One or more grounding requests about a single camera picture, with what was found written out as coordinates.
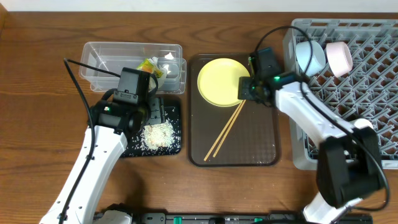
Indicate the black waste tray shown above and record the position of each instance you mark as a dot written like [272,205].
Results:
[136,147]

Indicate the light blue bowl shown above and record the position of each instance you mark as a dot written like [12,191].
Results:
[310,57]

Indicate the green snack wrapper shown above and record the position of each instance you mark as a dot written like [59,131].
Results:
[150,65]

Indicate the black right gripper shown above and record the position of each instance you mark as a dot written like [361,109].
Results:
[244,88]

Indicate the wooden chopstick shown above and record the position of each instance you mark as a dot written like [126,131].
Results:
[228,127]
[214,146]

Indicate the yellow plate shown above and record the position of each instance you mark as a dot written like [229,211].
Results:
[218,81]

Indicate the rice leftovers pile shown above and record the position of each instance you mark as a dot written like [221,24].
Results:
[158,136]

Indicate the white green cup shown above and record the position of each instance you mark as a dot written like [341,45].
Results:
[361,123]

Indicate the clear plastic waste bin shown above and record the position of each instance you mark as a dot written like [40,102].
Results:
[114,56]

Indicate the brown serving tray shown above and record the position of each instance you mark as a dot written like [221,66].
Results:
[252,141]

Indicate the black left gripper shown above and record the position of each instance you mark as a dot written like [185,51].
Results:
[157,111]

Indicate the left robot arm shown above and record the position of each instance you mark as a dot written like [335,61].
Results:
[112,123]

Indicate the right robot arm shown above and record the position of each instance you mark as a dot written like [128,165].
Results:
[349,166]

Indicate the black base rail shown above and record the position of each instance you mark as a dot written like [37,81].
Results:
[114,216]

